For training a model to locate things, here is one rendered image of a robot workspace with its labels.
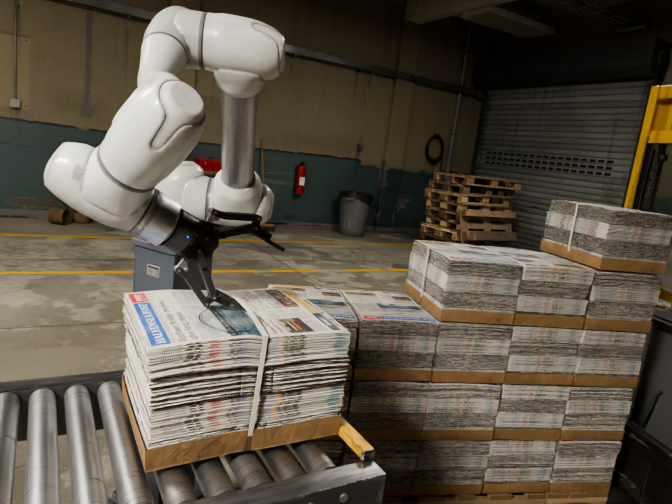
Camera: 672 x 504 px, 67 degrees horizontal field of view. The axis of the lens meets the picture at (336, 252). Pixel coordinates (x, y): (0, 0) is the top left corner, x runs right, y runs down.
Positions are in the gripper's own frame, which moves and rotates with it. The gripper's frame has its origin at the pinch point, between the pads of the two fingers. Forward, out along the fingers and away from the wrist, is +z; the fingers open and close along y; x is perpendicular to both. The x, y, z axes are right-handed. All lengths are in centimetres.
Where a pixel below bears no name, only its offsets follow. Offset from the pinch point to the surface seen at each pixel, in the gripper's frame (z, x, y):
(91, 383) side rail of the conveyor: -10.6, -22.4, 40.0
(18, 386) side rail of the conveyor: -23, -24, 46
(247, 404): 4.6, 13.4, 20.5
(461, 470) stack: 130, -29, 29
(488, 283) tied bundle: 93, -30, -35
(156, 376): -13.5, 14.6, 21.1
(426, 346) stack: 88, -36, -5
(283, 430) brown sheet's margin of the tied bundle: 14.1, 14.0, 22.5
